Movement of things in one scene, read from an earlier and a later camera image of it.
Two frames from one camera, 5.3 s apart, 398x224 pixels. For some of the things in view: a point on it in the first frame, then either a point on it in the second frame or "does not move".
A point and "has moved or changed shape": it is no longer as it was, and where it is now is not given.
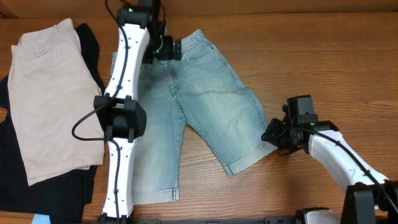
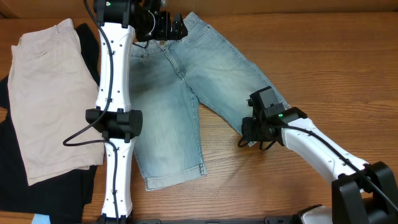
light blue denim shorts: (200, 86) has moved or changed shape
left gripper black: (176, 49) to (175, 26)
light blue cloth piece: (40, 218) does not move
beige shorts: (53, 86) does not move
